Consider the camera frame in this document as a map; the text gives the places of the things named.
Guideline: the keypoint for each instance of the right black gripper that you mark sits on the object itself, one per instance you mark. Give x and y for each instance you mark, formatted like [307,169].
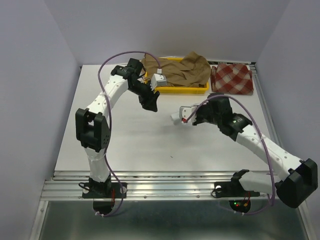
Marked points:
[197,120]

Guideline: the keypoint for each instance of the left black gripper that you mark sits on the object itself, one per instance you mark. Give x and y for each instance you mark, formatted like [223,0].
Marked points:
[149,101]

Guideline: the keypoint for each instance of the red plaid skirt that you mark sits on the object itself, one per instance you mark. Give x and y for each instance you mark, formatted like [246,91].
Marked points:
[232,79]

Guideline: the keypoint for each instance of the brown skirt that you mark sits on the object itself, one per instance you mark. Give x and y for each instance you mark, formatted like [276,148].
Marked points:
[193,71]

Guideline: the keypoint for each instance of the white skirt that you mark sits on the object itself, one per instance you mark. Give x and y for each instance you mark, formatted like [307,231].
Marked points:
[177,119]

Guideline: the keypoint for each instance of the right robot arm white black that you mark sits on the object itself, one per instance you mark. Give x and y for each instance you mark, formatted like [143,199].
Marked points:
[290,178]

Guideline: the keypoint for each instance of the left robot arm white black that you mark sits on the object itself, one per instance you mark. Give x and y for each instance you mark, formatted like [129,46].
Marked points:
[93,124]

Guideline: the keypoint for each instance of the yellow plastic tray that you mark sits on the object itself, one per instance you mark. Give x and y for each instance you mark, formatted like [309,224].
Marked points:
[182,90]

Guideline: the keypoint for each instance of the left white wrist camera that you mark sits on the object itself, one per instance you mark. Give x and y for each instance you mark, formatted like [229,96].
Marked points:
[157,80]

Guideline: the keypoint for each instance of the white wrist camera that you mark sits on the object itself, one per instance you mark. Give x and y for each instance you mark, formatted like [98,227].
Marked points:
[188,113]
[157,80]

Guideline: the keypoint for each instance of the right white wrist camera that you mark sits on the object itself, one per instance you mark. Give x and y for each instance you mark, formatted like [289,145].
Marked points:
[188,113]

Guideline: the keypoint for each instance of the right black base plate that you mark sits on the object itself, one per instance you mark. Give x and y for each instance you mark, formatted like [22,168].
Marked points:
[229,189]

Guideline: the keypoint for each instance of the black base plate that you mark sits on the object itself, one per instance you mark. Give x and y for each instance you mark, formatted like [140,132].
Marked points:
[116,192]
[229,189]

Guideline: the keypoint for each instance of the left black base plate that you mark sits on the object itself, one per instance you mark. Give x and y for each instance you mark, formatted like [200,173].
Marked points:
[116,192]

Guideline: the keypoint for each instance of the aluminium frame rail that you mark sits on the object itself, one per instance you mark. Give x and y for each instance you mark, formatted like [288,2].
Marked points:
[141,185]

